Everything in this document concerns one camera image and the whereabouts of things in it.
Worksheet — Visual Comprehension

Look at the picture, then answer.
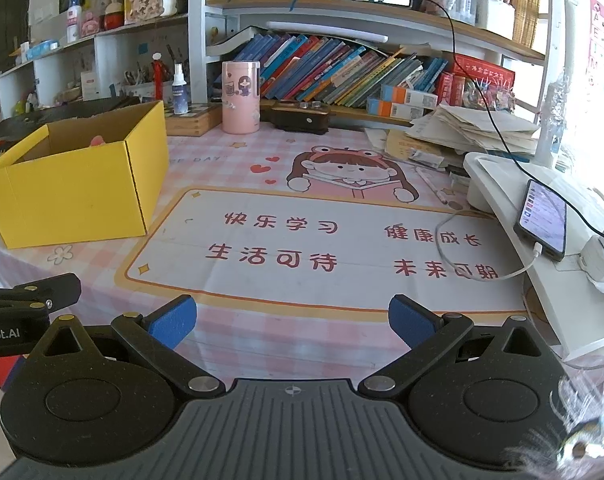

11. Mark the white blue small packet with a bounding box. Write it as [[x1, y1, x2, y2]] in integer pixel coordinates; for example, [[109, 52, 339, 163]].
[[409, 149, 445, 170]]

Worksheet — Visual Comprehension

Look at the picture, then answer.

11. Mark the white cable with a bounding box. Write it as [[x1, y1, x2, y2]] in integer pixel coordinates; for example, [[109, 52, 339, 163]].
[[434, 207, 538, 281]]

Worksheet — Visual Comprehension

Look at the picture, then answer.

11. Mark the white desk lamp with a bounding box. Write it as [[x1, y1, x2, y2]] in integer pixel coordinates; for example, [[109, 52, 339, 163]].
[[534, 0, 604, 171]]

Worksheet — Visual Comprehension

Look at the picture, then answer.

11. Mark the long row of books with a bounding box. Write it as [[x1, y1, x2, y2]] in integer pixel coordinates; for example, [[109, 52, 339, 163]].
[[232, 32, 450, 108]]

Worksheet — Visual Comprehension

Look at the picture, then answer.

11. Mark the pink cylindrical container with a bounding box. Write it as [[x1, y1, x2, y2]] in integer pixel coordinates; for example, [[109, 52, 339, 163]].
[[222, 60, 261, 135]]

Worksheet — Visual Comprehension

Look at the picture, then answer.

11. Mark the white spray bottle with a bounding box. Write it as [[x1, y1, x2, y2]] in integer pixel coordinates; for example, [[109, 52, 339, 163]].
[[172, 62, 190, 116]]

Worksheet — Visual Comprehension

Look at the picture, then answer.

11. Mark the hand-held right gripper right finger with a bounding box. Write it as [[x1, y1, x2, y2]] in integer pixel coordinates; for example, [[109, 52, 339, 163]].
[[357, 294, 558, 401]]

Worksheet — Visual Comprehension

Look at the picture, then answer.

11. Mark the white pen holder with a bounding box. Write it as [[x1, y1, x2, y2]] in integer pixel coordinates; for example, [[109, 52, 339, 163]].
[[474, 0, 517, 41]]

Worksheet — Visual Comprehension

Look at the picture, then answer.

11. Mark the black smartphone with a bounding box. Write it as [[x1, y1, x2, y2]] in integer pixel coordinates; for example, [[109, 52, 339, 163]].
[[513, 179, 568, 262]]

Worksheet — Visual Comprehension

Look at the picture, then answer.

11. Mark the orange white small box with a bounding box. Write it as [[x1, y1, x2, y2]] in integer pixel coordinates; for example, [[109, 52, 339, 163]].
[[380, 84, 439, 108], [367, 97, 420, 122]]

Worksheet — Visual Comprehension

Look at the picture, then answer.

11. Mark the blue tissue pack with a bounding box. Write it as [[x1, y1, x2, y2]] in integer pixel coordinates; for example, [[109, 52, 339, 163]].
[[24, 42, 60, 60]]

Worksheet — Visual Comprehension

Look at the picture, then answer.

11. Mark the white bottle blue cap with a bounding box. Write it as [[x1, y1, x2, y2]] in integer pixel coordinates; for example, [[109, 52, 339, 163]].
[[66, 0, 81, 43]]

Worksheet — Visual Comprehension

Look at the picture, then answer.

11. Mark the white power adapter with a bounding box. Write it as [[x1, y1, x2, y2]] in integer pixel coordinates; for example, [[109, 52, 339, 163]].
[[579, 237, 604, 283]]

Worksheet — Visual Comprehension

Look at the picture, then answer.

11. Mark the black cable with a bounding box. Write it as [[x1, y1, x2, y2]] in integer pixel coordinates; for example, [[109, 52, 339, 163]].
[[422, 0, 604, 246]]

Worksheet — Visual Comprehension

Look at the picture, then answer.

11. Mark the white cubby shelf unit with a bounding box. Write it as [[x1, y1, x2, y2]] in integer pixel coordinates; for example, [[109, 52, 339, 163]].
[[0, 12, 193, 116]]

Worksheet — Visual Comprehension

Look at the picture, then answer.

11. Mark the large red box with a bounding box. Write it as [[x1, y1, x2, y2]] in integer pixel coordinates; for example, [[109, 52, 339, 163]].
[[452, 53, 516, 111]]

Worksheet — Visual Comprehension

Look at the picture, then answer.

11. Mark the stack of papers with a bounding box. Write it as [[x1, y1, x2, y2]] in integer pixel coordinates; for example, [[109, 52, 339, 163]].
[[404, 105, 540, 156]]

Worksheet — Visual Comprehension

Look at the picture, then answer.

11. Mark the white red carton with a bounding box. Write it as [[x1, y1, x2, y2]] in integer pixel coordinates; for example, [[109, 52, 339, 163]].
[[80, 71, 102, 101]]

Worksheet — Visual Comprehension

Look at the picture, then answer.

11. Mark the white light bar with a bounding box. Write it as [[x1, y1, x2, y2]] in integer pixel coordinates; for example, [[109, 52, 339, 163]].
[[266, 21, 387, 43]]

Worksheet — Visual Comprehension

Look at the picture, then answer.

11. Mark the small red box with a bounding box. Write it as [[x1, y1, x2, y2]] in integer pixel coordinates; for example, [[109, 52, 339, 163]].
[[434, 71, 455, 108]]

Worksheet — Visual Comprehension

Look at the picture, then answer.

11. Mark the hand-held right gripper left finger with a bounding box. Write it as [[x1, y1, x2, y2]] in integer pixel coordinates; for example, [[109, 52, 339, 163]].
[[29, 294, 227, 401]]

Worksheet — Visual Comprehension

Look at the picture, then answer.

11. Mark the pink pencil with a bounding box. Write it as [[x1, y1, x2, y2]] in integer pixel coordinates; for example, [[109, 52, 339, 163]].
[[414, 166, 449, 206]]

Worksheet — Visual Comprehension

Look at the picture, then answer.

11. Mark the white desktop stand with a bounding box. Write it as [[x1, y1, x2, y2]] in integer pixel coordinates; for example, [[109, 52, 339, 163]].
[[462, 152, 604, 361]]

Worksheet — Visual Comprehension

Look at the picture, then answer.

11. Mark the black keyboard piano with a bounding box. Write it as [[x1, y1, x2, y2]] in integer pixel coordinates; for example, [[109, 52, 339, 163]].
[[0, 95, 142, 161]]

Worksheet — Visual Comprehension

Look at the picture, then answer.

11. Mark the yellow cardboard box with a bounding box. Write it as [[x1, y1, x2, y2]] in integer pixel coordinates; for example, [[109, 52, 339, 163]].
[[0, 100, 170, 250]]

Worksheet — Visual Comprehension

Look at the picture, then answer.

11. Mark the wooden chess box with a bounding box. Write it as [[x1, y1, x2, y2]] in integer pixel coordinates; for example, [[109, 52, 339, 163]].
[[166, 102, 223, 137]]

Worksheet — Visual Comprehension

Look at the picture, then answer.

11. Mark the dark brown wooden case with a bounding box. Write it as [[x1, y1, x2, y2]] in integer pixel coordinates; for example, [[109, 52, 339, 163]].
[[272, 100, 331, 136]]

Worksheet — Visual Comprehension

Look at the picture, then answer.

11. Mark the white fluffy pendant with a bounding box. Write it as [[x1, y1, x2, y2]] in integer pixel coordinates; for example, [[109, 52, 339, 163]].
[[502, 370, 604, 480]]

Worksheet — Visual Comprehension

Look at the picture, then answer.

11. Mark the brown envelope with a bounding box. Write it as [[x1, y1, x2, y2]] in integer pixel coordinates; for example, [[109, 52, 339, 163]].
[[384, 130, 423, 161]]

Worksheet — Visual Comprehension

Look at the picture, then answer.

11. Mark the pink printed desk mat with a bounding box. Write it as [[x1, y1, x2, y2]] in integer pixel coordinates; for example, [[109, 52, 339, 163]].
[[0, 125, 548, 391]]

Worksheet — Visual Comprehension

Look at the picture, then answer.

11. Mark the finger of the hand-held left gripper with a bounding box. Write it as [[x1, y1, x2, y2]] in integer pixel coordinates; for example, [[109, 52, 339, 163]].
[[0, 272, 81, 318]]

